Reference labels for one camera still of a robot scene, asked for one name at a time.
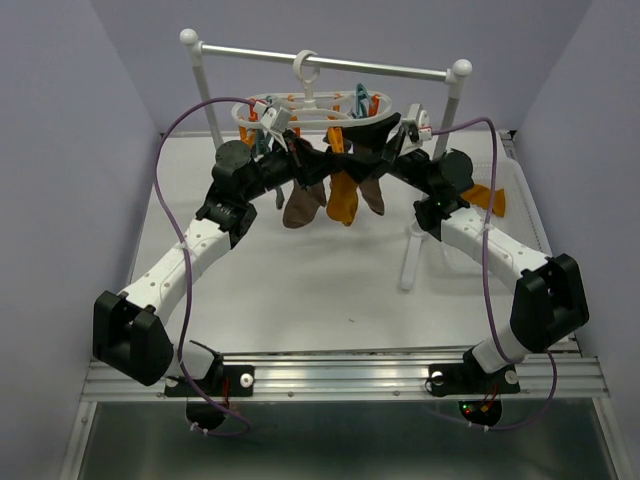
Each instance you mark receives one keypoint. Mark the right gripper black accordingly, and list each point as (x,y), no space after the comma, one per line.
(372,136)

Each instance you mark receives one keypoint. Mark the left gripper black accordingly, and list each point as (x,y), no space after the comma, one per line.
(306,164)

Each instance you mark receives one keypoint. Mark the beige striped sock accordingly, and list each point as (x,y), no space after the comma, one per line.
(371,193)

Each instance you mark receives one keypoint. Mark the white round clip hanger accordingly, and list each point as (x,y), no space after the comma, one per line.
(310,109)

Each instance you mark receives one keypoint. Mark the yellow sock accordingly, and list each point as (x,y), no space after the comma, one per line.
(479,195)
(343,201)

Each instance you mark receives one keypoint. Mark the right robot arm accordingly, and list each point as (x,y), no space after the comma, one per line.
(549,301)

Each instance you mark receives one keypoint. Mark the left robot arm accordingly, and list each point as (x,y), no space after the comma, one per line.
(129,326)

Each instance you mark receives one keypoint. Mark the teal clothespin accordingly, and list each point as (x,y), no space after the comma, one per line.
(361,102)

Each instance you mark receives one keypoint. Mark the white clothes rack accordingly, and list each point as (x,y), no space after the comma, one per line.
(455,77)

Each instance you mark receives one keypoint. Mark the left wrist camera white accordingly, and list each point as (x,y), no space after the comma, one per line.
(275,119)

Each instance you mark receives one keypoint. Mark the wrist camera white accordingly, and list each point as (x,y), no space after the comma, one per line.
(275,119)
(415,125)

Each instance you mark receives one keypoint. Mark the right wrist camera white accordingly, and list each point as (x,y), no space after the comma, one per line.
(415,125)

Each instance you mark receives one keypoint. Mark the aluminium rail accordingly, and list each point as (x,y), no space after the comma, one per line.
(385,377)

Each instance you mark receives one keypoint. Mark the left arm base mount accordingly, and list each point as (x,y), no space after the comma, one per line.
(210,372)

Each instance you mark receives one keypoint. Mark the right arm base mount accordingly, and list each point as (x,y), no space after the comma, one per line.
(446,379)

